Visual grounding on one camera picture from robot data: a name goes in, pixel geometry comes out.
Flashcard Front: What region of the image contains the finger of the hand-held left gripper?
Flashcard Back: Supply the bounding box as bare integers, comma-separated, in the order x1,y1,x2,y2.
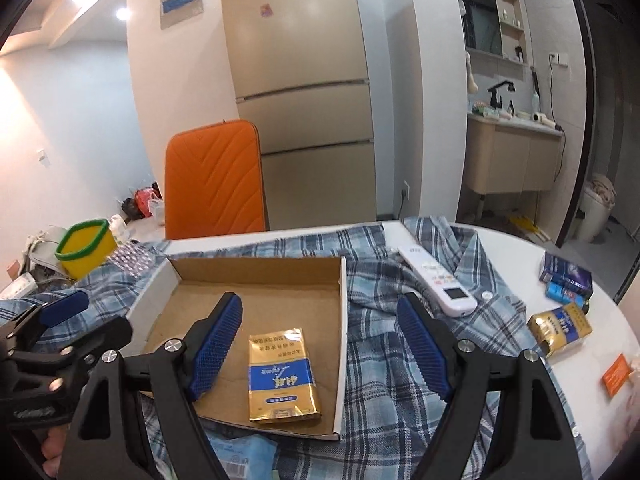
0,290,91,356
10,315,134,378

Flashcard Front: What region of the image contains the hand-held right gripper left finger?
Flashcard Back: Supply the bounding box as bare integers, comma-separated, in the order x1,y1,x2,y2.
60,291,244,480

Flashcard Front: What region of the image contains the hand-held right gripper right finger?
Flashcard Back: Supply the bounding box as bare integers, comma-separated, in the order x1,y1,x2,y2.
396,291,583,480

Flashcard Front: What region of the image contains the blue plaid shirt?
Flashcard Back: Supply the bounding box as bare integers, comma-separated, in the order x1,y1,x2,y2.
0,215,586,480

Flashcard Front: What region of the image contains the gold blue-print cigarette pack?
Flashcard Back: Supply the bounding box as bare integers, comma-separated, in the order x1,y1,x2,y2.
247,327,322,425

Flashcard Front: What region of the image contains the shallow cardboard box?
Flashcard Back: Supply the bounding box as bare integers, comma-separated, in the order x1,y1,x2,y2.
125,255,348,441

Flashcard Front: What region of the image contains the light blue tissue packet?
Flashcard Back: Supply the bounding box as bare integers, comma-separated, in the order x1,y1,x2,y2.
205,432,278,480

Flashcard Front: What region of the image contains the person's left hand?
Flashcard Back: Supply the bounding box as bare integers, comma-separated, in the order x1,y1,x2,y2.
40,422,71,478

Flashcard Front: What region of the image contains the yellow container with green rim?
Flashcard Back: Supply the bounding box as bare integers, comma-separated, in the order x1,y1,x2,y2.
55,218,117,281

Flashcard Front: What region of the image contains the white remote control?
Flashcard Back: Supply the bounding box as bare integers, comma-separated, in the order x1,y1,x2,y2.
397,244,478,318

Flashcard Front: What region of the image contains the patterned flat packet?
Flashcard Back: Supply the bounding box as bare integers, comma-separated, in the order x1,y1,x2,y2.
107,241,156,273

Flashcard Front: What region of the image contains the red plastic bag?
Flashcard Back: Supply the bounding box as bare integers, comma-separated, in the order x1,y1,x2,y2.
135,187,156,218

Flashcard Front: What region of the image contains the gold and blue cigarette pack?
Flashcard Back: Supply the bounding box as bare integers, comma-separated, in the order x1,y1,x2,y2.
527,302,593,361

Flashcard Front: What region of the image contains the small blue packet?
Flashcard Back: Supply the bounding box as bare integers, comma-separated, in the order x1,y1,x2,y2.
546,282,589,312

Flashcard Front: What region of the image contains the dark blue box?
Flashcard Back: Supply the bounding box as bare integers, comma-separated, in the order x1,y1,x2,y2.
539,251,593,293

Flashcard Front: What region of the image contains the orange chair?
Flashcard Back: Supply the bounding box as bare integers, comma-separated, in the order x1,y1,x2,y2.
165,119,266,240

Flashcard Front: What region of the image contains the orange card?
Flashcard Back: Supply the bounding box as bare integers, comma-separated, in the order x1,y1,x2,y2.
601,353,630,398

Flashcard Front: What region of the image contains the beige vanity cabinet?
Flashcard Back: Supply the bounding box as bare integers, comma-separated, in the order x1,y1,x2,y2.
465,112,563,196

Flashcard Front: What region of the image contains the white bin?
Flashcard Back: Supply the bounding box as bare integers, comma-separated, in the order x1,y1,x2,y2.
575,175,616,243

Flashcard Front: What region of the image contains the black faucet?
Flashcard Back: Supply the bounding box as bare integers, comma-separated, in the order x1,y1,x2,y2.
487,80,516,111

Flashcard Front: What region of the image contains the beige refrigerator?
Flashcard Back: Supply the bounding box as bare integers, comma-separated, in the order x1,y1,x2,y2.
218,0,377,231

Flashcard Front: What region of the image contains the bathroom mirror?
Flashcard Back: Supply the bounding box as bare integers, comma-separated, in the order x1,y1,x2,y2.
460,0,503,56

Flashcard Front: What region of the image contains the wall niche shelf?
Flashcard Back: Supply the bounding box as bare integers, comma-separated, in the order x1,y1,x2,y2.
495,0,526,63

